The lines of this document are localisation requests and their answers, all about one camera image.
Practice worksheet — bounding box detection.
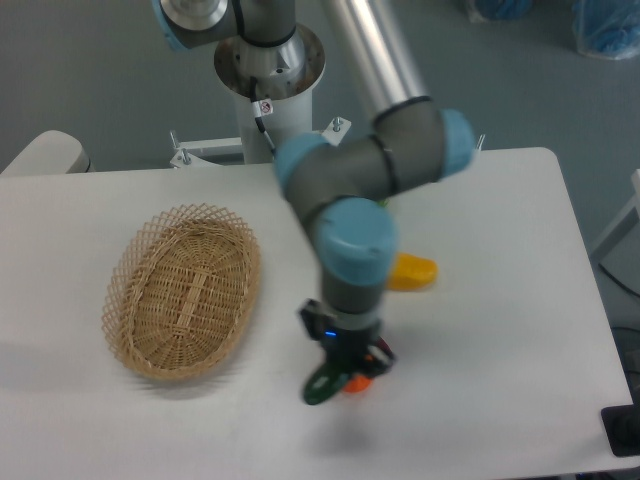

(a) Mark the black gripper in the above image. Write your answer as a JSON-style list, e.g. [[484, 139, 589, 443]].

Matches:
[[299, 299, 396, 378]]

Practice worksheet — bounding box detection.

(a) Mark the green cucumber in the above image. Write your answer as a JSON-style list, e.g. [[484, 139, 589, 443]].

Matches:
[[302, 361, 352, 406]]

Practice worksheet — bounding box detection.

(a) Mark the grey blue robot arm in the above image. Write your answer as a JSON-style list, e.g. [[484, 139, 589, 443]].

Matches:
[[153, 1, 474, 378]]

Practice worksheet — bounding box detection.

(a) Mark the woven wicker basket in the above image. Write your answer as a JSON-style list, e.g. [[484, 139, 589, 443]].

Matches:
[[102, 204, 261, 381]]

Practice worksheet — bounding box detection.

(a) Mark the purple sweet potato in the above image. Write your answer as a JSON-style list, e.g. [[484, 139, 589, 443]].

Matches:
[[376, 337, 394, 358]]

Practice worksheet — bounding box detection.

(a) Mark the orange tangerine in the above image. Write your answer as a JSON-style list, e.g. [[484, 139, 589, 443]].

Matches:
[[342, 354, 373, 394]]

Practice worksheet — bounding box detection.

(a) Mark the yellow bell pepper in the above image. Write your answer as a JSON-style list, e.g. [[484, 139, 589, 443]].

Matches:
[[386, 252, 439, 291]]

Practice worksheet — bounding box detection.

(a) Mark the black device at table edge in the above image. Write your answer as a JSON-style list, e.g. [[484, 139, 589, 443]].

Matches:
[[601, 404, 639, 458]]

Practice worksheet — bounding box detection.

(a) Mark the blue plastic bag centre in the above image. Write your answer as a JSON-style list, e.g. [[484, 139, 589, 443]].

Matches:
[[462, 0, 534, 23]]

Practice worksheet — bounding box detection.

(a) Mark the blue plastic bag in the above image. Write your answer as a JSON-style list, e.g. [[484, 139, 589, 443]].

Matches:
[[462, 0, 534, 23], [571, 0, 639, 61]]

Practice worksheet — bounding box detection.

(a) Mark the white chair backrest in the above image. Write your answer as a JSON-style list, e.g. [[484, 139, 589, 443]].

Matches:
[[1, 130, 95, 178]]

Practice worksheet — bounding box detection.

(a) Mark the blue plastic bag right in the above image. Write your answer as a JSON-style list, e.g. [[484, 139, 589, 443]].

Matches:
[[571, 0, 639, 61]]

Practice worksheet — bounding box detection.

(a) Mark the white furniture frame right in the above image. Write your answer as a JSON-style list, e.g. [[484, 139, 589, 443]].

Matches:
[[589, 169, 639, 262]]

